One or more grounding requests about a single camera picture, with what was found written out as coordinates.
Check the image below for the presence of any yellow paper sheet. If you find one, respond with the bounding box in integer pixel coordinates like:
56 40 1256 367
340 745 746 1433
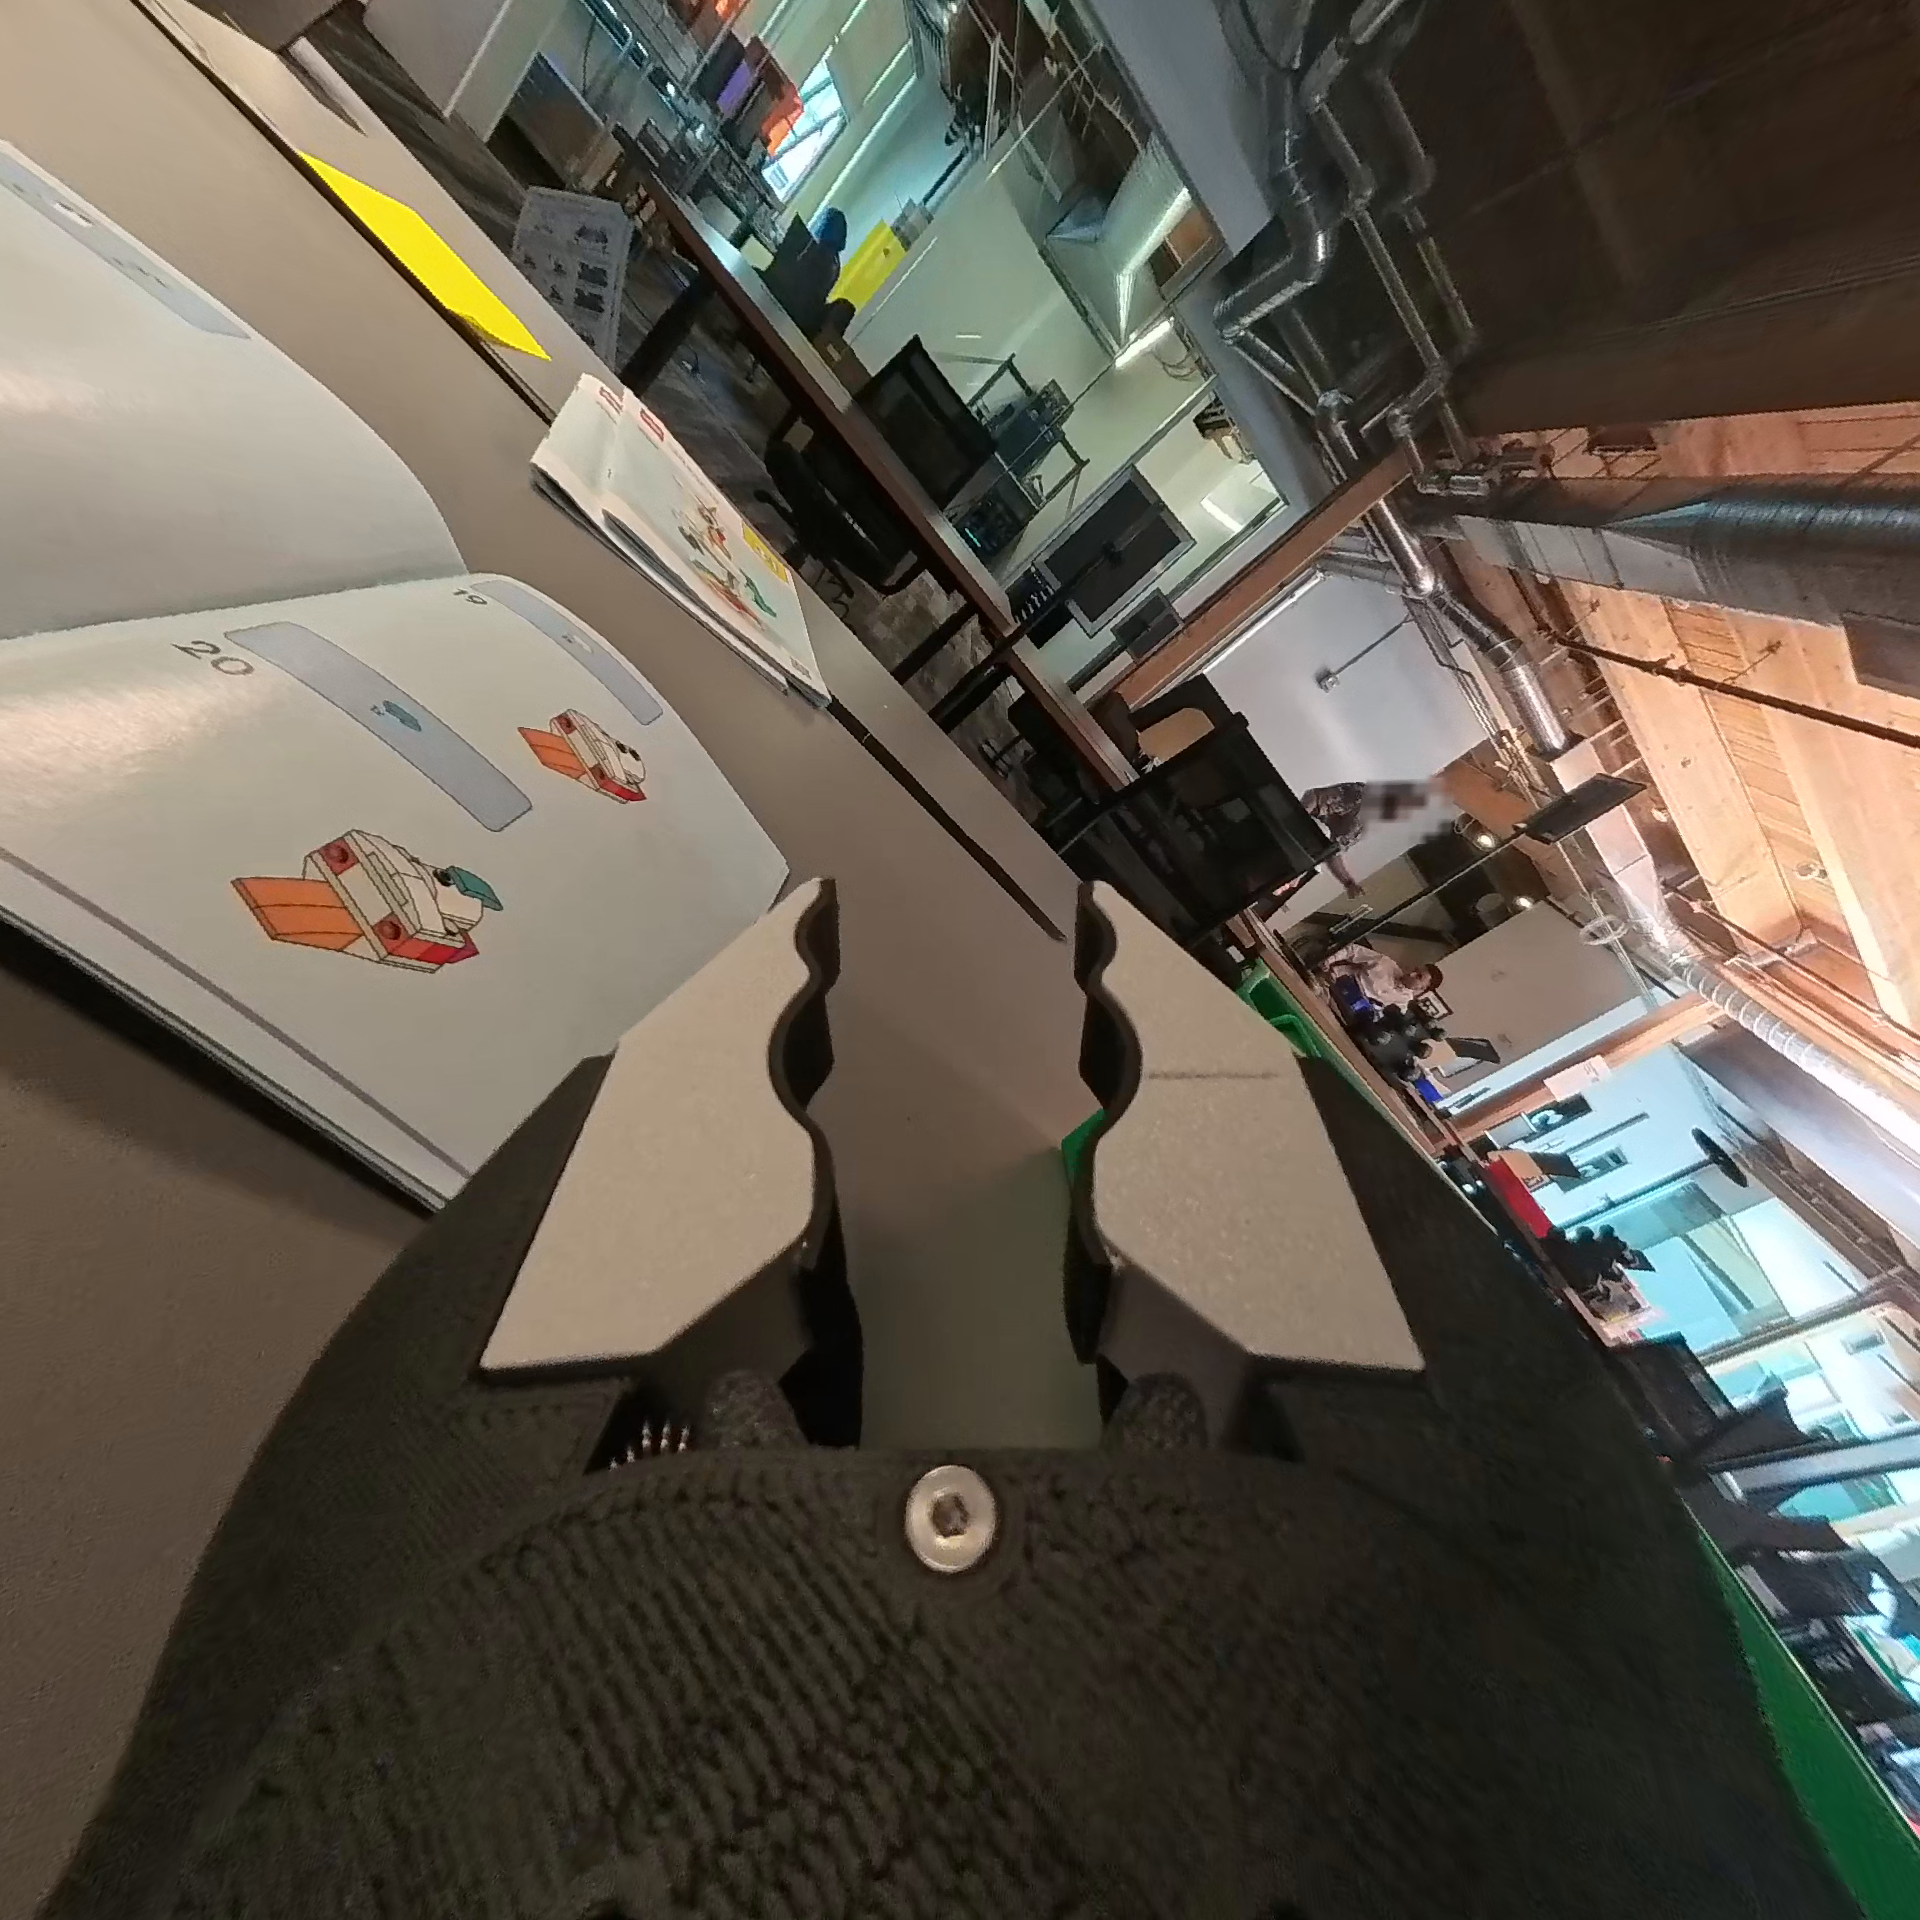
293 146 556 364

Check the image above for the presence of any black framed monitor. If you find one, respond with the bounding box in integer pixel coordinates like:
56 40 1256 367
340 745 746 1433
1035 468 1202 640

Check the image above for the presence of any black wire crate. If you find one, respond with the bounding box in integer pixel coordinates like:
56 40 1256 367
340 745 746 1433
1041 675 1340 941

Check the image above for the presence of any closed lego instruction booklet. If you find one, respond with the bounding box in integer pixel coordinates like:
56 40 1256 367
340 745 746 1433
529 373 831 710

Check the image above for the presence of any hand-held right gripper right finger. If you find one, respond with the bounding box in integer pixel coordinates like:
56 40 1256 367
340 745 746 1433
1063 882 1428 1378

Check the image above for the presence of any large metal ventilation duct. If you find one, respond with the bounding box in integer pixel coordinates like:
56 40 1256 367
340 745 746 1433
1425 464 1920 633

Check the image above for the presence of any black office chair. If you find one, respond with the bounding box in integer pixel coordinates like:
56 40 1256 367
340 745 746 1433
761 426 921 599

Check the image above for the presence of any silver ventilation pipe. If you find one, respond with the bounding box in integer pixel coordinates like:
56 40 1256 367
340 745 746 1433
1359 498 1577 757

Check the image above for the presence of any long dark table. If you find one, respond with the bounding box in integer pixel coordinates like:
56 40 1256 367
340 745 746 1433
646 179 1149 790

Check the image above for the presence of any open lego instruction booklet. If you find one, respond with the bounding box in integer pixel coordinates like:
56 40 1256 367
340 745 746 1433
0 141 790 1211

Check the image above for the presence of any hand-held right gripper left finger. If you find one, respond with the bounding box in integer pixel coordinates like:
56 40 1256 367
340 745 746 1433
476 879 840 1378

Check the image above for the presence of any black box cabinet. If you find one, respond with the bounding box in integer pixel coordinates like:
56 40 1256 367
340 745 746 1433
854 337 1008 514

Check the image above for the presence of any green plastic bin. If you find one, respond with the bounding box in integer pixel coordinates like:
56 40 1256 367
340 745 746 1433
1059 959 1920 1920

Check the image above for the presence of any printed instruction sheet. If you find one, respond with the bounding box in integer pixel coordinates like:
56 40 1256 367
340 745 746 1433
512 185 627 367

